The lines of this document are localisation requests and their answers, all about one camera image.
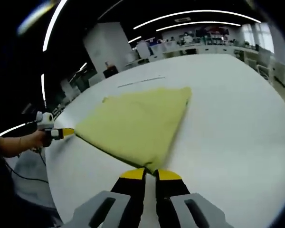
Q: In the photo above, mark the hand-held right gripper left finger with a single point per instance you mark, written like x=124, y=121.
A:
x=114, y=209

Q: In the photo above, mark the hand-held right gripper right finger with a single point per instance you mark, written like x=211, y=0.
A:
x=180, y=209

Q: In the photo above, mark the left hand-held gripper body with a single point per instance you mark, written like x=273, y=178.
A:
x=46, y=120

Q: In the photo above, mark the person's left hand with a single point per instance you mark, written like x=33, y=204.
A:
x=34, y=140

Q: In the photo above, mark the white ceiling light strip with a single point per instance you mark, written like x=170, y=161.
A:
x=43, y=88
x=52, y=21
x=197, y=12
x=84, y=66
x=197, y=23
x=12, y=129
x=135, y=39

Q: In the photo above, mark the small black cabinet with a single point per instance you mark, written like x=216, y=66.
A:
x=111, y=73

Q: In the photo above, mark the person's dark clothing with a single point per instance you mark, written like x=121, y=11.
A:
x=9, y=197

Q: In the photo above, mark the wide white pillar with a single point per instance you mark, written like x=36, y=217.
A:
x=109, y=45

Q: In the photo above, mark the white cabinet panel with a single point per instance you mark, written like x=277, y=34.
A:
x=143, y=50

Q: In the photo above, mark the white counter row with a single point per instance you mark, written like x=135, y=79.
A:
x=204, y=50

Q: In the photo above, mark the ceiling air vent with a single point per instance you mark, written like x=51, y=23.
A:
x=182, y=20

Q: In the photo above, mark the shelf of coloured items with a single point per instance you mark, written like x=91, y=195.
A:
x=204, y=35

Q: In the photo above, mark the bright window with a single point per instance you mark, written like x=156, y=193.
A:
x=257, y=36

